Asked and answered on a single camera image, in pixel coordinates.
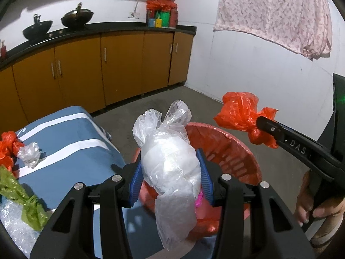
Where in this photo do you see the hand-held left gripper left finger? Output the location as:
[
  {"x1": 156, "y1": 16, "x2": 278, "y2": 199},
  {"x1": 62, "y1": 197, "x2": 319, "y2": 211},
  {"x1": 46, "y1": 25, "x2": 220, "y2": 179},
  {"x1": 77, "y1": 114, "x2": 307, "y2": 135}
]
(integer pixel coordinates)
[{"x1": 30, "y1": 154, "x2": 143, "y2": 259}]

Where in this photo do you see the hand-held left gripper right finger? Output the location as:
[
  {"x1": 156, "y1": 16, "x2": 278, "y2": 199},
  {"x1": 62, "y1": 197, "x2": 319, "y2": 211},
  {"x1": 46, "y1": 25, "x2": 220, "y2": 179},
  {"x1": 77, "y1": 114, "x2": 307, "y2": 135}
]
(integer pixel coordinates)
[{"x1": 195, "y1": 148, "x2": 316, "y2": 259}]

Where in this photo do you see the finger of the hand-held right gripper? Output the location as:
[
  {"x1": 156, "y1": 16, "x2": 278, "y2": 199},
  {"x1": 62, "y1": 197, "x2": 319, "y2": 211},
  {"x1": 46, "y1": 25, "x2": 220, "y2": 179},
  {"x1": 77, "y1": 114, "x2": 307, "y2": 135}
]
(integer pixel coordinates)
[{"x1": 255, "y1": 115, "x2": 345, "y2": 184}]

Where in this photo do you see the red plastic basket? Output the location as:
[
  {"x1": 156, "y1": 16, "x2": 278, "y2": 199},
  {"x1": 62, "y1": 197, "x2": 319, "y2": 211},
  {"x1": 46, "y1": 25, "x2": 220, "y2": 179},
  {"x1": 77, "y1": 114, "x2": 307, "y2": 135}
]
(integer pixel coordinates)
[{"x1": 132, "y1": 122, "x2": 263, "y2": 238}]

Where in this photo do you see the large red plastic bag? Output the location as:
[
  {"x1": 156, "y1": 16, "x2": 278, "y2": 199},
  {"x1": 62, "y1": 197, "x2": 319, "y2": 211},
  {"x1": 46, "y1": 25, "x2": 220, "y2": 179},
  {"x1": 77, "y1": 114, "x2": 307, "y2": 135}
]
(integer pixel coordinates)
[{"x1": 0, "y1": 131, "x2": 26, "y2": 172}]

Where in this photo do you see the person's right forearm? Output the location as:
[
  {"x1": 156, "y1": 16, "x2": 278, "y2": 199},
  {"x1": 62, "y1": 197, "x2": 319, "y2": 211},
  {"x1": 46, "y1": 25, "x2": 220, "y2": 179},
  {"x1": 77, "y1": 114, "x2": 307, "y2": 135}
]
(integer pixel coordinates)
[{"x1": 310, "y1": 214, "x2": 341, "y2": 251}]

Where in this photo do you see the person's right hand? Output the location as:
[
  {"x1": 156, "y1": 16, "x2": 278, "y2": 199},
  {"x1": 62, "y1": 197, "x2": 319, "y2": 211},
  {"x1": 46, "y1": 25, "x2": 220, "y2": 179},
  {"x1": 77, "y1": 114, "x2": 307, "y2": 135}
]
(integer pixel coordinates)
[{"x1": 292, "y1": 171, "x2": 345, "y2": 227}]

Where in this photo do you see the pink wrapper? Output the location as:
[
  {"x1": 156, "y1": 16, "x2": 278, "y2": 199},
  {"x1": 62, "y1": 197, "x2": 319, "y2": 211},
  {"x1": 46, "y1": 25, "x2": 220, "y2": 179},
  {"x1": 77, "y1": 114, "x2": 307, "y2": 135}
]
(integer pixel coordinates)
[{"x1": 195, "y1": 189, "x2": 207, "y2": 208}]

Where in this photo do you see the blue white striped cloth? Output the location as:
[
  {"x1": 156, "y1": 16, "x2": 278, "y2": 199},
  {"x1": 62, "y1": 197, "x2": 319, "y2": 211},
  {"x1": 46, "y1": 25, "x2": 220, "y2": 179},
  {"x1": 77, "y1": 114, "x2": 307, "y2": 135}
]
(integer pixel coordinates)
[{"x1": 0, "y1": 106, "x2": 165, "y2": 259}]

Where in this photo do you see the small clear plastic bag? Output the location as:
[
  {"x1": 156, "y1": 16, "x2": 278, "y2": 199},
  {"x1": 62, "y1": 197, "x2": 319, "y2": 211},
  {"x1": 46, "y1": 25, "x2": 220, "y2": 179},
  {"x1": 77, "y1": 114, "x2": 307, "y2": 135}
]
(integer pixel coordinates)
[{"x1": 17, "y1": 142, "x2": 41, "y2": 168}]

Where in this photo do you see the green plastic bag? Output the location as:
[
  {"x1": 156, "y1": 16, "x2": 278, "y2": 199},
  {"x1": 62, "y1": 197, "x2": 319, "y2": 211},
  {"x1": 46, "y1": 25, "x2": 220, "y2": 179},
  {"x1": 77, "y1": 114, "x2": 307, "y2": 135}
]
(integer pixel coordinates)
[{"x1": 0, "y1": 165, "x2": 49, "y2": 232}]

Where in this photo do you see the yellow-brown kitchen cabinet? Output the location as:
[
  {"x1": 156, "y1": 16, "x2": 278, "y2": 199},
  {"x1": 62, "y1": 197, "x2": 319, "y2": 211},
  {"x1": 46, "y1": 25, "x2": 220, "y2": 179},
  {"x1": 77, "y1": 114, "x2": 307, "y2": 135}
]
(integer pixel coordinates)
[{"x1": 0, "y1": 30, "x2": 194, "y2": 126}]

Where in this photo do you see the pink floral hanging cloth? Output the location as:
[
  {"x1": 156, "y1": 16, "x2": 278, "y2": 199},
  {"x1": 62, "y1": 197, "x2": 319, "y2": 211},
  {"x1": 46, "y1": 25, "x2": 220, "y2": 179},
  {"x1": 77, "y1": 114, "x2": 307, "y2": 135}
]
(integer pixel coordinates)
[{"x1": 213, "y1": 0, "x2": 332, "y2": 61}]

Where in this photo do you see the bubble wrap sheet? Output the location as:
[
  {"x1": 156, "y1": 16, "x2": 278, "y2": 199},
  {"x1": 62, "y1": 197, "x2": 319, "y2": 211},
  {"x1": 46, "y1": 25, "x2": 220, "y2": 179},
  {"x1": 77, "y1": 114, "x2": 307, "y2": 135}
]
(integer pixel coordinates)
[{"x1": 0, "y1": 200, "x2": 47, "y2": 258}]

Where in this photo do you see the black kitchen countertop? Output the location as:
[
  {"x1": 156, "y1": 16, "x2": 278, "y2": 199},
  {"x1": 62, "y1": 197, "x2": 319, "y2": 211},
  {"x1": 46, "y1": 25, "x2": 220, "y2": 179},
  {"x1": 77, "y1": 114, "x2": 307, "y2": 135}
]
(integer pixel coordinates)
[{"x1": 0, "y1": 25, "x2": 197, "y2": 71}]

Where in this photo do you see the green box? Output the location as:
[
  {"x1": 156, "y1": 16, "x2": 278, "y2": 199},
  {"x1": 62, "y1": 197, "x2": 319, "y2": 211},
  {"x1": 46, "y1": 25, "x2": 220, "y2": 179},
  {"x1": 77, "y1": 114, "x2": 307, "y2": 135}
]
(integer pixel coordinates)
[{"x1": 155, "y1": 10, "x2": 171, "y2": 27}]

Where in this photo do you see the lidded wok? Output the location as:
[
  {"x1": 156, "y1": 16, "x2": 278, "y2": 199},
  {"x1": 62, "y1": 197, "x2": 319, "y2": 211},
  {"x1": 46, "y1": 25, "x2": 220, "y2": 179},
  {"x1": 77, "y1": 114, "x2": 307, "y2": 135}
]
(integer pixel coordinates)
[{"x1": 61, "y1": 3, "x2": 95, "y2": 29}]

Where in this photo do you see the red bag of groceries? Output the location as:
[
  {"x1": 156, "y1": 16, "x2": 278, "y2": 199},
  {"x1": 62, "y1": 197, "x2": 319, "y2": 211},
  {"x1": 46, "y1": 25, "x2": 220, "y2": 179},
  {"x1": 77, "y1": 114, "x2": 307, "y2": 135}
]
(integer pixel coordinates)
[{"x1": 146, "y1": 0, "x2": 179, "y2": 29}]

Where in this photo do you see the black wok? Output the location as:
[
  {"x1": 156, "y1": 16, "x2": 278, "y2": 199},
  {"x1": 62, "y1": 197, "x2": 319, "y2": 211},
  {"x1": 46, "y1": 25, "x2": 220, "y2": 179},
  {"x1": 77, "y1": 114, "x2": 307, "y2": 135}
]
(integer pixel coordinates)
[{"x1": 22, "y1": 13, "x2": 53, "y2": 40}]

